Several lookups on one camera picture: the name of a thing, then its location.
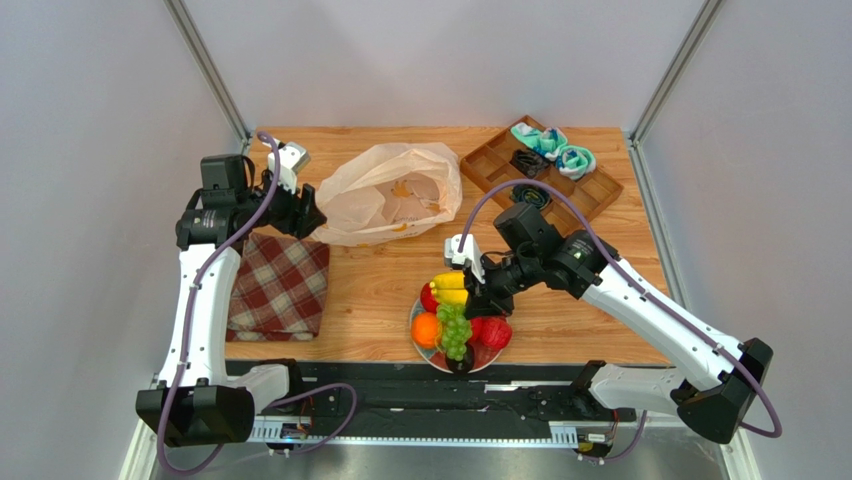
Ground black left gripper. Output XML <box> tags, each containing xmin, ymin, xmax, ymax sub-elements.
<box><xmin>238</xmin><ymin>166</ymin><xmax>328</xmax><ymax>241</ymax></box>

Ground red fake pomegranate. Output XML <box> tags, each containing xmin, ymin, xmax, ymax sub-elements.
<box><xmin>478</xmin><ymin>317</ymin><xmax>513</xmax><ymax>350</ymax></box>

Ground yellow fake banana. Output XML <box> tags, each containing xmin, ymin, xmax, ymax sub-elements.
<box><xmin>428</xmin><ymin>271</ymin><xmax>468</xmax><ymax>306</ymax></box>

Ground translucent white plastic bag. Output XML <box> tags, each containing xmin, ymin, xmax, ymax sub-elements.
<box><xmin>310</xmin><ymin>142</ymin><xmax>463</xmax><ymax>247</ymax></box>

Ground green fake grapes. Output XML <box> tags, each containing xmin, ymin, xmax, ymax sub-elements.
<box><xmin>436</xmin><ymin>304</ymin><xmax>472</xmax><ymax>362</ymax></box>

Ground red fake tomato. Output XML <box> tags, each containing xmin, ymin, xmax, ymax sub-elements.
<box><xmin>419</xmin><ymin>282</ymin><xmax>439</xmax><ymax>314</ymax></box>

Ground orange fake fruit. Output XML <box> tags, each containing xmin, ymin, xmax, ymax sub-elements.
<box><xmin>410</xmin><ymin>311</ymin><xmax>442</xmax><ymax>350</ymax></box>

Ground dark purple fake fruit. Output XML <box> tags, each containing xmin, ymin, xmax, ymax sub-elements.
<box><xmin>445</xmin><ymin>344</ymin><xmax>475</xmax><ymax>375</ymax></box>

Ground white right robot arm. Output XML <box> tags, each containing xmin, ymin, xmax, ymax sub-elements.
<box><xmin>444</xmin><ymin>204</ymin><xmax>774</xmax><ymax>444</ymax></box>

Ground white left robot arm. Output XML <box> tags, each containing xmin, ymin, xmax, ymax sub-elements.
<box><xmin>135</xmin><ymin>144</ymin><xmax>326</xmax><ymax>447</ymax></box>

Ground dark blue yellow rolled sock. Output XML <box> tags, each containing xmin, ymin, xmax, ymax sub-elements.
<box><xmin>510</xmin><ymin>184</ymin><xmax>551</xmax><ymax>210</ymax></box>

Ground red plaid folded cloth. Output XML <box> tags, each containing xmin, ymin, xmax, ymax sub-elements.
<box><xmin>226</xmin><ymin>234</ymin><xmax>330</xmax><ymax>342</ymax></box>

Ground black rolled sock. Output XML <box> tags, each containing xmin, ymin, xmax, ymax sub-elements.
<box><xmin>510</xmin><ymin>149</ymin><xmax>550</xmax><ymax>179</ymax></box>

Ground wooden compartment tray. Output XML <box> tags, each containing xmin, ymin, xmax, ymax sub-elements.
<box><xmin>460</xmin><ymin>116</ymin><xmax>623</xmax><ymax>221</ymax></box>

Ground teal blue rolled sock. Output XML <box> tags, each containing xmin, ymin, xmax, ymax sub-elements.
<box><xmin>554</xmin><ymin>145</ymin><xmax>597</xmax><ymax>181</ymax></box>

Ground teal white rolled sock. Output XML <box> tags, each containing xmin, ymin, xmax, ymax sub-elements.
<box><xmin>510</xmin><ymin>122</ymin><xmax>569</xmax><ymax>162</ymax></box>

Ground teal and red ceramic plate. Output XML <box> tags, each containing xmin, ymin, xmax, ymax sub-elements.
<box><xmin>408</xmin><ymin>300</ymin><xmax>509</xmax><ymax>374</ymax></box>

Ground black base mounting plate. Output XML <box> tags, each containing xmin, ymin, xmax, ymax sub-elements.
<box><xmin>267</xmin><ymin>361</ymin><xmax>639</xmax><ymax>440</ymax></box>

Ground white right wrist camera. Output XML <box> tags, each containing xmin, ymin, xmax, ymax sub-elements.
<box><xmin>443</xmin><ymin>234</ymin><xmax>485</xmax><ymax>284</ymax></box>

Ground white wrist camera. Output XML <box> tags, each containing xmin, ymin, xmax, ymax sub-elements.
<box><xmin>267</xmin><ymin>139</ymin><xmax>311</xmax><ymax>194</ymax></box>
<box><xmin>443</xmin><ymin>234</ymin><xmax>485</xmax><ymax>284</ymax></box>

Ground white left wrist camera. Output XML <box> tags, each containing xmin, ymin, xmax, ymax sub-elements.
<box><xmin>267</xmin><ymin>139</ymin><xmax>311</xmax><ymax>194</ymax></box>

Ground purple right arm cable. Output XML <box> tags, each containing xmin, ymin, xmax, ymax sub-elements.
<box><xmin>456</xmin><ymin>178</ymin><xmax>784</xmax><ymax>465</ymax></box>

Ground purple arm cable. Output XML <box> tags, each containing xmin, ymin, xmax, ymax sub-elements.
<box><xmin>155</xmin><ymin>131</ymin><xmax>359</xmax><ymax>477</ymax></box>
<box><xmin>456</xmin><ymin>178</ymin><xmax>784</xmax><ymax>465</ymax></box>

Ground aluminium frame rail left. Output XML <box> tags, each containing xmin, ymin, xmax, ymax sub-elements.
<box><xmin>163</xmin><ymin>0</ymin><xmax>253</xmax><ymax>150</ymax></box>

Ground aluminium frame rail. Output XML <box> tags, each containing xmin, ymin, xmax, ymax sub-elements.
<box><xmin>629</xmin><ymin>0</ymin><xmax>726</xmax><ymax>147</ymax></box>
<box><xmin>163</xmin><ymin>0</ymin><xmax>253</xmax><ymax>150</ymax></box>

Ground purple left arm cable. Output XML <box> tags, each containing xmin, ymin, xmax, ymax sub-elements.
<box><xmin>155</xmin><ymin>131</ymin><xmax>359</xmax><ymax>477</ymax></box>

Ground aluminium frame rail right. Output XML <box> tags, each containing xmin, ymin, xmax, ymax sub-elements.
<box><xmin>629</xmin><ymin>0</ymin><xmax>726</xmax><ymax>147</ymax></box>

